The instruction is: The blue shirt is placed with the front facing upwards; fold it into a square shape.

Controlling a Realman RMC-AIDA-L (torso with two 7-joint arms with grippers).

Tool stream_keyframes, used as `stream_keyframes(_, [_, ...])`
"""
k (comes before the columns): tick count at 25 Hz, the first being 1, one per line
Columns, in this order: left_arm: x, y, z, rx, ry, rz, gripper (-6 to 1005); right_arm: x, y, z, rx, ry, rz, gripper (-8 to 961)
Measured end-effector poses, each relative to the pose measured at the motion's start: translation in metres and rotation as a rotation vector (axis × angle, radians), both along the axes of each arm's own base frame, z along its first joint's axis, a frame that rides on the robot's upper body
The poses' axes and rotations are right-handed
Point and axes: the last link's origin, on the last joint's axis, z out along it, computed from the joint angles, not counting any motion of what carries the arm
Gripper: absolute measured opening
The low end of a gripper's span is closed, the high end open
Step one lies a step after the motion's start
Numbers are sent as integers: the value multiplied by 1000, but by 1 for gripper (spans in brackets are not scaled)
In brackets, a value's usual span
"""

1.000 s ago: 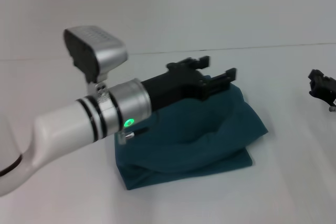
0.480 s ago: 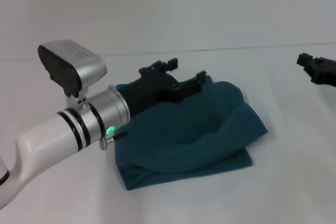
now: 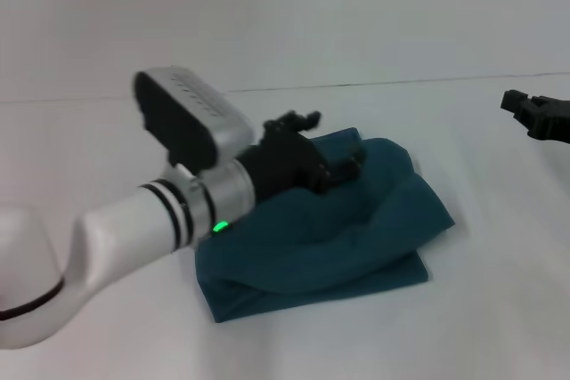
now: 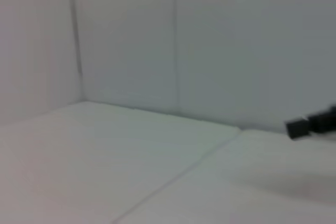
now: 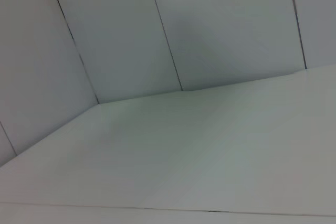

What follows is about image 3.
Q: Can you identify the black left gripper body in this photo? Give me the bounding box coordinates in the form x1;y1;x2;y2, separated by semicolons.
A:
233;124;335;203

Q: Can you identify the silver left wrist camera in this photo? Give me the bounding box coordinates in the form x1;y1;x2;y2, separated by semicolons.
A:
133;66;255;174

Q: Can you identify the teal FREE print T-shirt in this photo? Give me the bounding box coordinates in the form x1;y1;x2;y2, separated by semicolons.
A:
195;126;456;324

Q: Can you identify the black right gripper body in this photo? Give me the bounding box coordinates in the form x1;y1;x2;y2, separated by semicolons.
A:
520;94;570;145

